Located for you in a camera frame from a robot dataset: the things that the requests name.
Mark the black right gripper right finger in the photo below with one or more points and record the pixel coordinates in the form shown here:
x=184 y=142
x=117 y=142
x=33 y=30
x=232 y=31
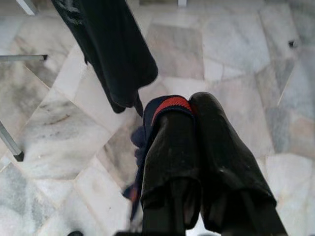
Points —
x=229 y=177

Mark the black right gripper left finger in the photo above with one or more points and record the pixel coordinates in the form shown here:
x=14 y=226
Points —
x=172 y=172

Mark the navy red-striped garment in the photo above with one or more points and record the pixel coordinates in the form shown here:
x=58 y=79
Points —
x=172 y=104

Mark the black logo t-shirt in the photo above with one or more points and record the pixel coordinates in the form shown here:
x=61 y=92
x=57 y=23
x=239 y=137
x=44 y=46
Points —
x=110 y=49

